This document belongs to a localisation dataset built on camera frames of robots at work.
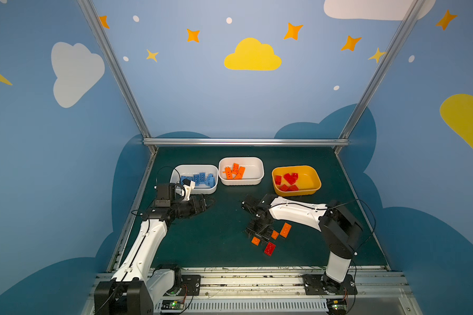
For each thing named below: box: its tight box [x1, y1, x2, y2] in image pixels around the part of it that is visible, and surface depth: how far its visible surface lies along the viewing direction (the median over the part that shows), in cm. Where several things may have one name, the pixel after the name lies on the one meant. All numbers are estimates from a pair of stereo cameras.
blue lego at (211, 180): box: [205, 173, 216, 188], surface depth 103 cm
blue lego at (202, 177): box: [199, 171, 206, 184], surface depth 106 cm
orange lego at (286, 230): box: [279, 222, 292, 239], surface depth 90 cm
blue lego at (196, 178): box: [193, 173, 201, 187], surface depth 106 cm
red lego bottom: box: [264, 242, 276, 257], surface depth 84 cm
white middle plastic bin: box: [218, 156, 265, 186], surface depth 110 cm
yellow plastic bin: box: [271, 165, 322, 197], surface depth 107 cm
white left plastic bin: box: [169, 164, 219, 195], surface depth 106 cm
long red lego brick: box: [283, 172, 299, 186], surface depth 109 cm
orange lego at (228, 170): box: [222, 166, 234, 180], surface depth 110 cm
